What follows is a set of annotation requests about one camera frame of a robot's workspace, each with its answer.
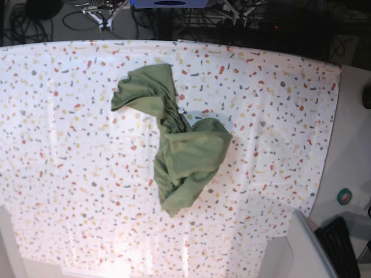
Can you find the green t-shirt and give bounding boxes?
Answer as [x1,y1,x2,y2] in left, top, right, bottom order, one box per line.
[111,64,232,217]

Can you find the terrazzo patterned tablecloth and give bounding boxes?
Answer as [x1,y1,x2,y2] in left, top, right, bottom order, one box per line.
[1,41,342,277]

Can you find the grey plastic bin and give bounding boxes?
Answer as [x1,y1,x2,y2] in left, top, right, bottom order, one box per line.
[258,210,338,278]

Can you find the green tape roll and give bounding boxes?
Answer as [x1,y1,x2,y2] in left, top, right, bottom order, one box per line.
[336,188,352,206]

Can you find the black keyboard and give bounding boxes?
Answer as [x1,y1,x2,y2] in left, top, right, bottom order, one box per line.
[315,217,361,278]

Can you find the blue box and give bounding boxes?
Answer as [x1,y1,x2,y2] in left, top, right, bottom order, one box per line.
[129,0,217,9]

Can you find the white tripod stand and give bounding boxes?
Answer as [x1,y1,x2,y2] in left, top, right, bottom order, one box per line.
[77,0,130,32]

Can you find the black object at right edge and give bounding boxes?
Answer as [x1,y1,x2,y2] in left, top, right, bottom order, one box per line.
[362,85,371,109]

